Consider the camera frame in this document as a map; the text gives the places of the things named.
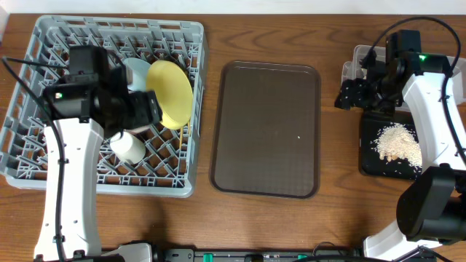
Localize white cup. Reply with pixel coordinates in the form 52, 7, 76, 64
110, 132, 146, 164

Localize light blue bowl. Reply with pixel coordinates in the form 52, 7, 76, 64
123, 57, 151, 92

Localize rice food scraps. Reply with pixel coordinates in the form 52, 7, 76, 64
371, 123, 422, 169

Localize yellow plate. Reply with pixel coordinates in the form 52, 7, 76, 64
146, 60, 194, 130

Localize wooden chopstick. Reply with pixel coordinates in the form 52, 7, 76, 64
179, 127, 183, 150
187, 120, 191, 136

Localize brown serving tray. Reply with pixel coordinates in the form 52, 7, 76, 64
210, 61, 321, 199

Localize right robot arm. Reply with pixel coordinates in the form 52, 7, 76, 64
335, 30, 465, 261

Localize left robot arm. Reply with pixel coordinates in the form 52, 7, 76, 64
33, 46, 162, 261

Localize black waste tray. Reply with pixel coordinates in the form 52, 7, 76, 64
359, 111, 422, 180

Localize clear plastic bin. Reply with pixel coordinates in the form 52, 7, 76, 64
341, 45, 466, 106

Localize grey plastic dish rack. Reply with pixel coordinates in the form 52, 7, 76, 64
1, 15, 209, 198

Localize right black cable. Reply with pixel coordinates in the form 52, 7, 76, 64
360, 16, 466, 164

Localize black cable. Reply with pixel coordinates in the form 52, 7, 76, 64
1, 56, 70, 262
360, 16, 466, 164

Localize left black cable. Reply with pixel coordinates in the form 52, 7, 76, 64
1, 56, 70, 262

